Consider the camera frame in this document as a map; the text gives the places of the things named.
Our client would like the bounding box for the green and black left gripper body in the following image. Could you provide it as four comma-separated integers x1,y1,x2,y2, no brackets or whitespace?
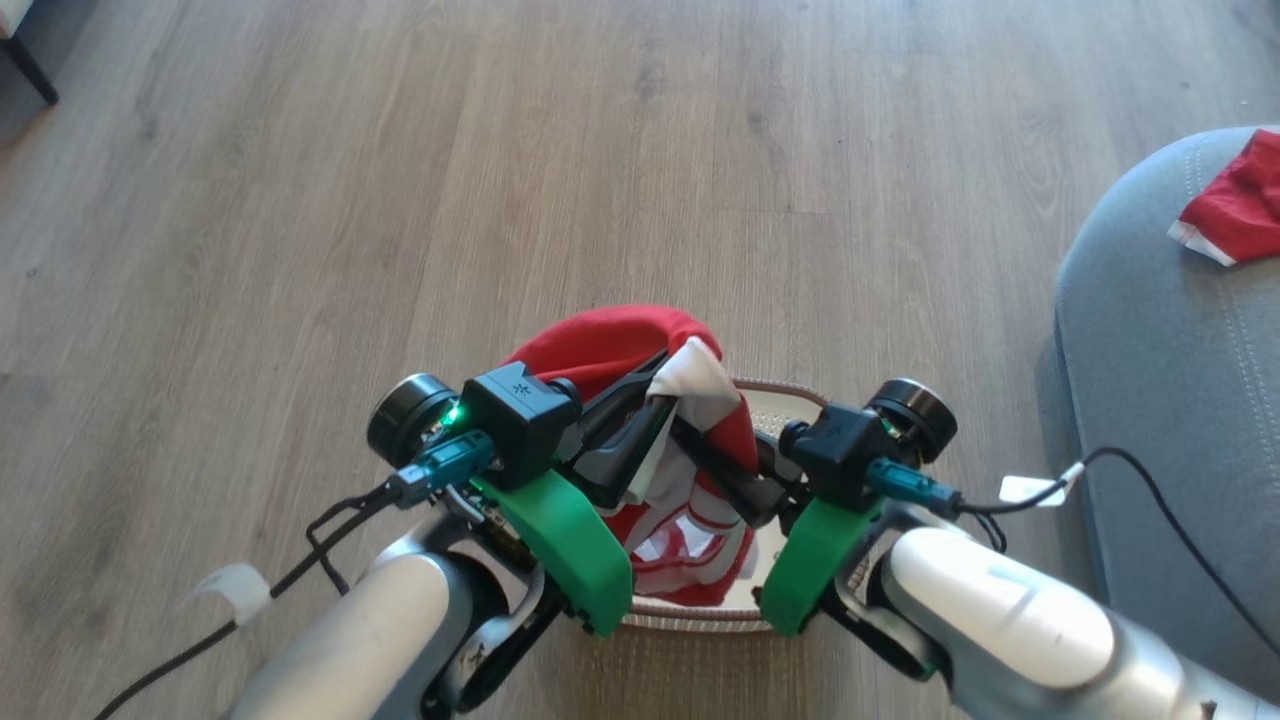
366,372,634,639

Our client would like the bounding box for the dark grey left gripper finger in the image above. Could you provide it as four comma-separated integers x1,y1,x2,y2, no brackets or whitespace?
578,348,671,433
562,396,679,511

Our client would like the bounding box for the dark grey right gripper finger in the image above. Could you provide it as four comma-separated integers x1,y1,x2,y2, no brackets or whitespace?
752,430,803,493
670,416,793,529

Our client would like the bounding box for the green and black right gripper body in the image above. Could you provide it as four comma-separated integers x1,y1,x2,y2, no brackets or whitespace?
758,377,959,639

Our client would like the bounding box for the red and white garment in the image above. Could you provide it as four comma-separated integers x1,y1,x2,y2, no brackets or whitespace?
504,304,763,609
1167,129,1280,268

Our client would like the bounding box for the grey fabric sofa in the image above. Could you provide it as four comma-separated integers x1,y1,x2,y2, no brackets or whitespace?
1054,124,1280,703

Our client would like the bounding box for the dark chair leg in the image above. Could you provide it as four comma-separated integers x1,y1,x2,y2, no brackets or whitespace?
0,0,60,107

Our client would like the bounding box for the white cable tag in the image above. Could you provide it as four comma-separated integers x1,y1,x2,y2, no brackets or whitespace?
999,461,1087,507
188,563,272,627

